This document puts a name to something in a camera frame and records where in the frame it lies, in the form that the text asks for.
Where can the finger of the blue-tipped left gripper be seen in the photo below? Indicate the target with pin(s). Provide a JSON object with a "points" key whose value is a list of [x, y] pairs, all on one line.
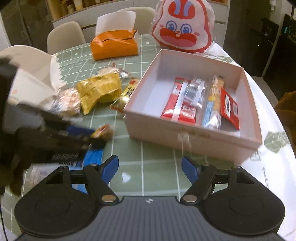
{"points": [[78, 131]]}

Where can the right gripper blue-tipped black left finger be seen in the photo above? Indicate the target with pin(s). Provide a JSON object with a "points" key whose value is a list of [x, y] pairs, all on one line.
{"points": [[98, 178]]}

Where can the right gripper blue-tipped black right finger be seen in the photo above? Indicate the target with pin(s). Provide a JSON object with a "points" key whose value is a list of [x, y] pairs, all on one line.
{"points": [[201, 178]]}

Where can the round rice cracker packet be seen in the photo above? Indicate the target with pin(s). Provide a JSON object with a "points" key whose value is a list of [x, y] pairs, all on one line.
{"points": [[67, 102]]}

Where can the small brown snack packet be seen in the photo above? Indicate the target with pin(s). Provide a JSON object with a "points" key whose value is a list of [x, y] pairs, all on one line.
{"points": [[104, 132]]}

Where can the blue wafer snack pack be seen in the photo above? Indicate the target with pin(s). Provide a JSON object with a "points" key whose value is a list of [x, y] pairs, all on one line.
{"points": [[40, 171]]}

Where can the gold foil snack packet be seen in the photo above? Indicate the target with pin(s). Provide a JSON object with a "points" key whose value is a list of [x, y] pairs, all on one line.
{"points": [[99, 89]]}

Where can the yellow senbei cracker packet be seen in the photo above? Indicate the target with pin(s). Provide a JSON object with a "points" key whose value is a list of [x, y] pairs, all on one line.
{"points": [[121, 102]]}

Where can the red snack packet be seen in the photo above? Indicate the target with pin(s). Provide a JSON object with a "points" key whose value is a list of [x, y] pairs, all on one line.
{"points": [[229, 109]]}

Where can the green grid tablecloth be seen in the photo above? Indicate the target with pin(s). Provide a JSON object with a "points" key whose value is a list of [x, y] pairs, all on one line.
{"points": [[145, 169]]}

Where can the large cream snack bag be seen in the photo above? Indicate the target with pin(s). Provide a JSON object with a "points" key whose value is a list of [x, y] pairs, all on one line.
{"points": [[27, 95]]}

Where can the clear wrapped biscuit stick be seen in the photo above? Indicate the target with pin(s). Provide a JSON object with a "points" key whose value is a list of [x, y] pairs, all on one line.
{"points": [[212, 108]]}

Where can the pink cardboard box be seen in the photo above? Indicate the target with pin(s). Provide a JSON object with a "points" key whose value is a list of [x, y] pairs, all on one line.
{"points": [[143, 111]]}

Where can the clear wrapped small snack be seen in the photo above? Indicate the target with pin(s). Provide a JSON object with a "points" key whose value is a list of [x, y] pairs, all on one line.
{"points": [[194, 93]]}

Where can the orange tissue box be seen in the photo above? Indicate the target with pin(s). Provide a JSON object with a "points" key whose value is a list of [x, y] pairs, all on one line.
{"points": [[114, 44]]}

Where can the brown cloth on chair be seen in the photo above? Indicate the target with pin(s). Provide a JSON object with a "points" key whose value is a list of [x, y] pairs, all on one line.
{"points": [[285, 110]]}

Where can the rabbit face snack bag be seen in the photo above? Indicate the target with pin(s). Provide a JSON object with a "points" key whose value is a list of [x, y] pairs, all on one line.
{"points": [[184, 25]]}

